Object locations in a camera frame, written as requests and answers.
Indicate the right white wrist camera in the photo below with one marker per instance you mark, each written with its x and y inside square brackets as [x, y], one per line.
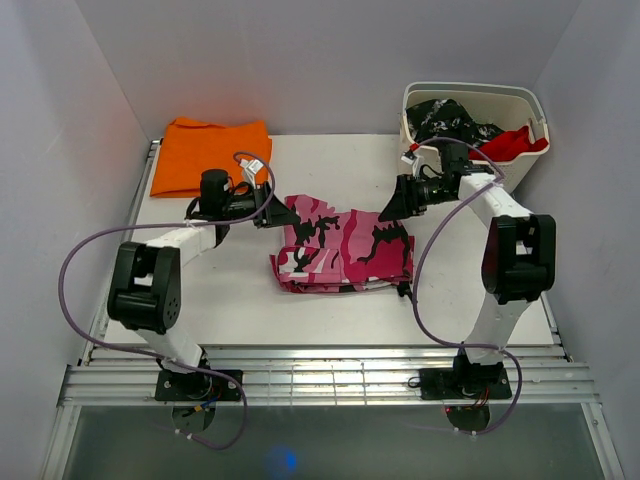
[413, 160]

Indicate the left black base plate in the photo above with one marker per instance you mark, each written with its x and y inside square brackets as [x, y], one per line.
[230, 385]

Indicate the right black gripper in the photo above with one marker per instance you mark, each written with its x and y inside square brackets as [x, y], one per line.
[405, 200]

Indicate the folded orange trousers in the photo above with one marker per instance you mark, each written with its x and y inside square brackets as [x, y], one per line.
[191, 147]

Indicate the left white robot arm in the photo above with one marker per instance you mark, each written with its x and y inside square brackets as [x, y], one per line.
[146, 286]

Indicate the cream plastic laundry basket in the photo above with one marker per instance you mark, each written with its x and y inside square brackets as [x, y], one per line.
[505, 106]

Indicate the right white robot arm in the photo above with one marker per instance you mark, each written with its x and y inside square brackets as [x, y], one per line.
[518, 264]

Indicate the black white patterned trousers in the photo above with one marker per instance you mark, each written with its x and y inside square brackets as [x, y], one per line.
[448, 118]

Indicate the pink camouflage trousers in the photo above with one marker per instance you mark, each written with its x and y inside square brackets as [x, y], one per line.
[332, 252]

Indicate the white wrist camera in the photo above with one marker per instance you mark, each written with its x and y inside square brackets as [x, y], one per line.
[250, 169]
[413, 160]

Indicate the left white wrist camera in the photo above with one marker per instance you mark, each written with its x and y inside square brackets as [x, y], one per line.
[250, 169]

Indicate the red trousers in basket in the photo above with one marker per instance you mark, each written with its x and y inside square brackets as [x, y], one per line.
[505, 146]

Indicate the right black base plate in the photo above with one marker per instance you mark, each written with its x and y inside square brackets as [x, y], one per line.
[456, 384]

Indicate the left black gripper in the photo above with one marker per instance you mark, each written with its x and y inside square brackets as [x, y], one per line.
[276, 215]

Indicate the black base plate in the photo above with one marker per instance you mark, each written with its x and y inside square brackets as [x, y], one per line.
[456, 384]
[230, 385]

